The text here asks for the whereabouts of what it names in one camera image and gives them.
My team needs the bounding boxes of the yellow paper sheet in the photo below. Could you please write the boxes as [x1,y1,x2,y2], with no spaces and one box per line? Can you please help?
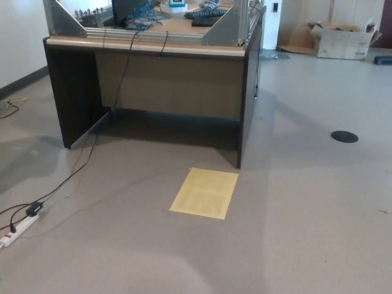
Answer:
[168,167,239,220]

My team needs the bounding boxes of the dark desk with beige top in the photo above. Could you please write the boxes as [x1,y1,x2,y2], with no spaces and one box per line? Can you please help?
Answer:
[42,7,266,169]

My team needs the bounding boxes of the clear plastic bag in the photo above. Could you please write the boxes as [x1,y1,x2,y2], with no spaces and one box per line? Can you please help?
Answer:
[259,48,290,60]

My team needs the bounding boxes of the flat black device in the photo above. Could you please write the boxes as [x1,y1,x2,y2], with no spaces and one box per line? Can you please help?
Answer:
[191,17,220,27]

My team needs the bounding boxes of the black keyboard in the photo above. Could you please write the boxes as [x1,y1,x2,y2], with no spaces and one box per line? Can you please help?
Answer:
[183,7,228,19]

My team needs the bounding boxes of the white box with fiducial tag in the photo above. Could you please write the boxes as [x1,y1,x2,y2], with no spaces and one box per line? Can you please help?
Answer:
[167,0,187,13]

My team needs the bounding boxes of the flattened brown cardboard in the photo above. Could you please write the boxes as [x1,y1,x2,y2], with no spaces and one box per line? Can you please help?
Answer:
[277,24,319,56]

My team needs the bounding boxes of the black round floor cover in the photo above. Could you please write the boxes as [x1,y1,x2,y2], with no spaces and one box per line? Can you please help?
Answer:
[331,130,359,143]

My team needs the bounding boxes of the black monitor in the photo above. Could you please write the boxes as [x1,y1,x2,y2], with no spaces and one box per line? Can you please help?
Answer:
[103,0,151,27]

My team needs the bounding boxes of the row of metal connectors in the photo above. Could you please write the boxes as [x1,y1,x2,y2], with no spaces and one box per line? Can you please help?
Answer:
[75,8,105,27]

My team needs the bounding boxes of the black power adapter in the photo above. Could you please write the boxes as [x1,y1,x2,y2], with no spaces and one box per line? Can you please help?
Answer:
[26,202,44,216]

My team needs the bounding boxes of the white open cardboard box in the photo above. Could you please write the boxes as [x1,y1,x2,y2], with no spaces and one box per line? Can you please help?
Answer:
[309,20,383,60]

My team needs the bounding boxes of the white power strip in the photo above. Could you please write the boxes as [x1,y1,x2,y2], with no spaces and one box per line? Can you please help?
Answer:
[0,214,40,248]

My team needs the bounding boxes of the thin black hanging cable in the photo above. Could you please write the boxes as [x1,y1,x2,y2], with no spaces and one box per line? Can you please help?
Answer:
[251,5,266,99]

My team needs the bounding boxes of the long black power cable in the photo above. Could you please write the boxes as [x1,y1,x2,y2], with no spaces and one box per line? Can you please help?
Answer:
[39,30,139,205]

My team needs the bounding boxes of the short black looped cable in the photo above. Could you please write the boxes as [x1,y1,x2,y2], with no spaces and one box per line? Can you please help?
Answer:
[159,31,169,58]

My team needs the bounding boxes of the blue cable tangle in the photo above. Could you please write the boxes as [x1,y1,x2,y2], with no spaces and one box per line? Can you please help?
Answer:
[125,0,169,31]

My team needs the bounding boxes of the aluminium profile frame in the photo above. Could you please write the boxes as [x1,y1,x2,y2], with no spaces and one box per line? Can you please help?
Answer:
[42,0,265,47]

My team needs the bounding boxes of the white cable bundle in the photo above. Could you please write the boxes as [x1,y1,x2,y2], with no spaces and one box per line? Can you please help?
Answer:
[0,97,28,119]

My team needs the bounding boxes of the black plug with cable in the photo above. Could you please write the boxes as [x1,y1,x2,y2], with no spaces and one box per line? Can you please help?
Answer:
[0,204,31,234]

